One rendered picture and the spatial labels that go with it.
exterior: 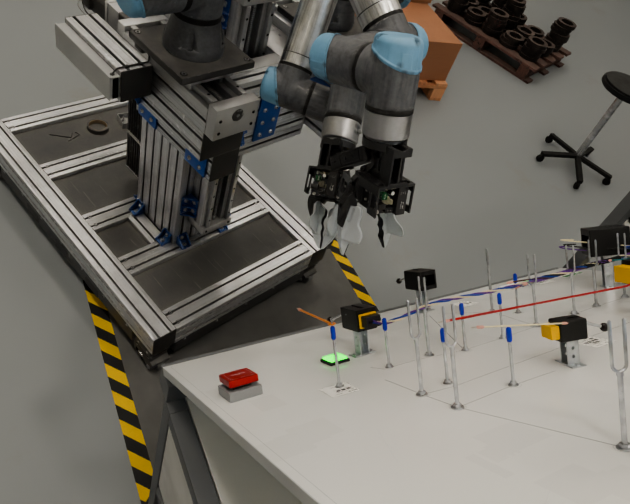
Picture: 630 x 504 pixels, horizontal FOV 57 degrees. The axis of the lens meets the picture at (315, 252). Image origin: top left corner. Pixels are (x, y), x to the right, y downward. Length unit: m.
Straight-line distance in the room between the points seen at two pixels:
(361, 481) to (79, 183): 2.05
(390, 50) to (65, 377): 1.68
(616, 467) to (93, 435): 1.71
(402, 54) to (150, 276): 1.53
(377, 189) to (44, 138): 2.02
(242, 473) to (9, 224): 1.74
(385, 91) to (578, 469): 0.55
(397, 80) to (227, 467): 0.79
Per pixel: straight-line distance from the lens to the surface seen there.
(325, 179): 1.13
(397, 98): 0.89
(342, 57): 0.94
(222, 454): 1.23
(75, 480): 2.06
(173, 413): 1.26
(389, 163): 0.90
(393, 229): 1.01
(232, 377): 0.95
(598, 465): 0.69
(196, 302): 2.12
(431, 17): 4.26
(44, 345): 2.29
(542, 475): 0.67
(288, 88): 1.27
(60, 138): 2.74
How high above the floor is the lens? 1.92
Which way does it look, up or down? 45 degrees down
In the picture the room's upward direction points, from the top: 21 degrees clockwise
